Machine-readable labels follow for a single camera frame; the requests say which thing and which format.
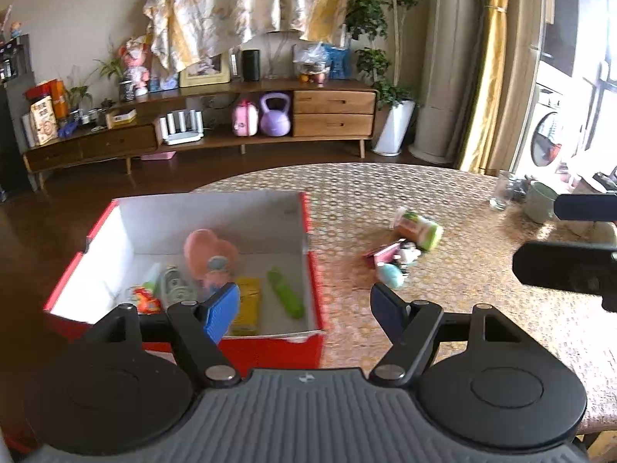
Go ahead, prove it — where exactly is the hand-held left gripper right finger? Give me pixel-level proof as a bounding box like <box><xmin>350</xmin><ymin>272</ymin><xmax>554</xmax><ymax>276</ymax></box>
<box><xmin>369</xmin><ymin>282</ymin><xmax>524</xmax><ymax>387</ymax></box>

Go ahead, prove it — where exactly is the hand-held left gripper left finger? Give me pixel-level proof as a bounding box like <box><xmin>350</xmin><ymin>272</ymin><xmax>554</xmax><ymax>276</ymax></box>
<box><xmin>89</xmin><ymin>284</ymin><xmax>241</xmax><ymax>390</ymax></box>

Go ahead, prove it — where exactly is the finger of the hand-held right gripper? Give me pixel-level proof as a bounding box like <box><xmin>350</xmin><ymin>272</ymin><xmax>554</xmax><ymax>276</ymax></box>
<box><xmin>512</xmin><ymin>241</ymin><xmax>617</xmax><ymax>313</ymax></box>
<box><xmin>553</xmin><ymin>194</ymin><xmax>617</xmax><ymax>223</ymax></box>

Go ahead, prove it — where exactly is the yellow packet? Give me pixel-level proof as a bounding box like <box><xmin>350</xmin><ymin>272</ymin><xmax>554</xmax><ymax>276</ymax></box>
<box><xmin>226</xmin><ymin>276</ymin><xmax>263</xmax><ymax>337</ymax></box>

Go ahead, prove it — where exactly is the light blue grey item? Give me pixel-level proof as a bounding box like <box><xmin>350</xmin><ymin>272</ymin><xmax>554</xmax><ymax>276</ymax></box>
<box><xmin>206</xmin><ymin>255</ymin><xmax>232</xmax><ymax>300</ymax></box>

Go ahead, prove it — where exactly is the pink heart-shaped toy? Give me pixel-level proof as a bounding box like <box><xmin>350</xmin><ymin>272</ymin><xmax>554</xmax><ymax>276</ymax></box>
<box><xmin>183</xmin><ymin>229</ymin><xmax>240</xmax><ymax>285</ymax></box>

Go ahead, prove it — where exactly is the green tube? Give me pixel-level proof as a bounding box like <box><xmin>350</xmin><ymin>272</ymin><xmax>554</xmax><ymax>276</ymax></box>
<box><xmin>267</xmin><ymin>267</ymin><xmax>305</xmax><ymax>320</ymax></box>

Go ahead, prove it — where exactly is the red cardboard box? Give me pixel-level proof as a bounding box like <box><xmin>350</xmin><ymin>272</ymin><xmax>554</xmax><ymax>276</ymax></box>
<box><xmin>42</xmin><ymin>191</ymin><xmax>327</xmax><ymax>382</ymax></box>

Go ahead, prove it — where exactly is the teal ball toy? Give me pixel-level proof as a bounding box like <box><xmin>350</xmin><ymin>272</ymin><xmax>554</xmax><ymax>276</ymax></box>
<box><xmin>376</xmin><ymin>263</ymin><xmax>410</xmax><ymax>290</ymax></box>

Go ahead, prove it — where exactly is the green and white bottle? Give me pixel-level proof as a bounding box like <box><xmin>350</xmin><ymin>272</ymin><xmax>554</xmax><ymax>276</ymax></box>
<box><xmin>160</xmin><ymin>265</ymin><xmax>196</xmax><ymax>306</ymax></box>

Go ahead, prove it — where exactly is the pink card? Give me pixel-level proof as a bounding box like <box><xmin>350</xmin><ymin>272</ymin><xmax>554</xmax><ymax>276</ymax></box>
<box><xmin>362</xmin><ymin>243</ymin><xmax>401</xmax><ymax>268</ymax></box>

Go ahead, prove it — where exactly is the white toy figure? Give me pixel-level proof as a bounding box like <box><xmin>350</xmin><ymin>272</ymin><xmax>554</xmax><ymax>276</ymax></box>
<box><xmin>393</xmin><ymin>241</ymin><xmax>425</xmax><ymax>268</ymax></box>

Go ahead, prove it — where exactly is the red orange snack wrapper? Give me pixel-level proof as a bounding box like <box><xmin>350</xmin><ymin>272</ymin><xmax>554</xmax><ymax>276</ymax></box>
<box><xmin>129</xmin><ymin>286</ymin><xmax>162</xmax><ymax>315</ymax></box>

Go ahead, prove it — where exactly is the green orange snack can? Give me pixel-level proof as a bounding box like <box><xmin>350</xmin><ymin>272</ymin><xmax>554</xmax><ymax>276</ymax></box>
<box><xmin>394</xmin><ymin>207</ymin><xmax>444</xmax><ymax>252</ymax></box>

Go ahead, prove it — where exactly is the washing machine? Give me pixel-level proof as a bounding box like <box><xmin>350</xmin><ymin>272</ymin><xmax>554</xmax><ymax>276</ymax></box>
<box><xmin>513</xmin><ymin>82</ymin><xmax>579</xmax><ymax>177</ymax></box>

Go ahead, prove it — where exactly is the glass cup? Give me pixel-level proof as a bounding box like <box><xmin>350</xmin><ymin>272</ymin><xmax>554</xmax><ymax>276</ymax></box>
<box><xmin>489</xmin><ymin>170</ymin><xmax>516</xmax><ymax>211</ymax></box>

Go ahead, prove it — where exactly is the gold curtain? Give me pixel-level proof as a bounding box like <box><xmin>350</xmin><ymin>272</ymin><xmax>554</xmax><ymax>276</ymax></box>
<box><xmin>455</xmin><ymin>0</ymin><xmax>514</xmax><ymax>174</ymax></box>

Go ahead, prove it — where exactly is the white planter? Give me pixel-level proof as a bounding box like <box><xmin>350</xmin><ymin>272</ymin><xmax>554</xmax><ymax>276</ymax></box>
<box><xmin>372</xmin><ymin>100</ymin><xmax>416</xmax><ymax>156</ymax></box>

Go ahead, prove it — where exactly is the white router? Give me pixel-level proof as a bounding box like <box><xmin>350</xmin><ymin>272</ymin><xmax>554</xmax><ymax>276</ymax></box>
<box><xmin>159</xmin><ymin>110</ymin><xmax>203</xmax><ymax>145</ymax></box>

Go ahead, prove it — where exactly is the pink toy backpack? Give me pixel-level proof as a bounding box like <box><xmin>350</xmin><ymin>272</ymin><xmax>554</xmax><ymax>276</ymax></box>
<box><xmin>231</xmin><ymin>100</ymin><xmax>258</xmax><ymax>137</ymax></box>

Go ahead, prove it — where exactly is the wooden media cabinet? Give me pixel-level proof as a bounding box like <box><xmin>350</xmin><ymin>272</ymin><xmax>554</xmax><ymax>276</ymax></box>
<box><xmin>22</xmin><ymin>79</ymin><xmax>379</xmax><ymax>189</ymax></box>

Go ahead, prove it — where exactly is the purple kettlebell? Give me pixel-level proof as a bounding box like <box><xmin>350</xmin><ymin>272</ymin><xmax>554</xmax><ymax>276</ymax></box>
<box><xmin>259</xmin><ymin>93</ymin><xmax>293</xmax><ymax>137</ymax></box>

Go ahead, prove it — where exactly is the white standing air conditioner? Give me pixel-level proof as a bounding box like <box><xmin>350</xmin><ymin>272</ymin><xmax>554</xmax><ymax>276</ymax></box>
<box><xmin>410</xmin><ymin>0</ymin><xmax>487</xmax><ymax>164</ymax></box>

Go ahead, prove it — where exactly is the small yellow box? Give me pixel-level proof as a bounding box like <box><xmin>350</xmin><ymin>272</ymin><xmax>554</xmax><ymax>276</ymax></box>
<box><xmin>105</xmin><ymin>108</ymin><xmax>138</xmax><ymax>129</ymax></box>

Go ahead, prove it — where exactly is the black speaker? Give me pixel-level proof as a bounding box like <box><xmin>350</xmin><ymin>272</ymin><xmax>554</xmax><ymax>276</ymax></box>
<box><xmin>241</xmin><ymin>49</ymin><xmax>261</xmax><ymax>83</ymax></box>

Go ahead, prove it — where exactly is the blue bag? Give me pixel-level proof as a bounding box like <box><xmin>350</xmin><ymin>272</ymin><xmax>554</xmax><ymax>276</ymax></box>
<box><xmin>325</xmin><ymin>44</ymin><xmax>352</xmax><ymax>80</ymax></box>

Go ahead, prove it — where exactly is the plastic bag of fruit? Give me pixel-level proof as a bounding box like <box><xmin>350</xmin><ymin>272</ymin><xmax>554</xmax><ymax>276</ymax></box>
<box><xmin>293</xmin><ymin>42</ymin><xmax>333</xmax><ymax>84</ymax></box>

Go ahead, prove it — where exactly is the small potted plant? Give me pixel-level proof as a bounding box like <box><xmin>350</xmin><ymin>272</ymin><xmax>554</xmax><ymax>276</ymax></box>
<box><xmin>65</xmin><ymin>74</ymin><xmax>94</xmax><ymax>117</ymax></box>

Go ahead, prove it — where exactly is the pink haired doll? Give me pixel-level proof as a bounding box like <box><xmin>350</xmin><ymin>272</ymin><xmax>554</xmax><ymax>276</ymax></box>
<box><xmin>118</xmin><ymin>39</ymin><xmax>152</xmax><ymax>97</ymax></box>

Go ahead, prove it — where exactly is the cereal box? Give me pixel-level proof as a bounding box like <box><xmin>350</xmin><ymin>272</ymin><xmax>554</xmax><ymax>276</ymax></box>
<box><xmin>30</xmin><ymin>96</ymin><xmax>59</xmax><ymax>146</ymax></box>

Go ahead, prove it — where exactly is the leafy potted plant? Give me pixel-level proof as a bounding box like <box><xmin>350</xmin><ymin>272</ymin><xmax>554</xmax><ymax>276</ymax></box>
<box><xmin>94</xmin><ymin>43</ymin><xmax>128</xmax><ymax>92</ymax></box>

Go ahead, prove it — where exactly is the orange box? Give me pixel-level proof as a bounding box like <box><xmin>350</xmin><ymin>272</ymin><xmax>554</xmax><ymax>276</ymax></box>
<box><xmin>48</xmin><ymin>79</ymin><xmax>68</xmax><ymax>119</ymax></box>

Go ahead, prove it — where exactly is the black cabinet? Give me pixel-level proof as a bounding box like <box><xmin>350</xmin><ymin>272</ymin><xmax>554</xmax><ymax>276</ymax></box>
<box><xmin>0</xmin><ymin>34</ymin><xmax>39</xmax><ymax>203</ymax></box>

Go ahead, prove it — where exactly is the tall green tree plant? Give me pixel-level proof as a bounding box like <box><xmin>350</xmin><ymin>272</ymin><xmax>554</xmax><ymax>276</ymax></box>
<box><xmin>344</xmin><ymin>0</ymin><xmax>430</xmax><ymax>107</ymax></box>

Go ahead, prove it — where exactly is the hanging floral cloth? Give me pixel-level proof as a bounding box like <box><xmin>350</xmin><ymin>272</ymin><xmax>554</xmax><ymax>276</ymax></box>
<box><xmin>143</xmin><ymin>0</ymin><xmax>367</xmax><ymax>73</ymax></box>

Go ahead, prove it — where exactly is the picture frame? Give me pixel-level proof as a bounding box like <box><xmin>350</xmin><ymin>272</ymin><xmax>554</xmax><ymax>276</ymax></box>
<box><xmin>179</xmin><ymin>53</ymin><xmax>231</xmax><ymax>88</ymax></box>

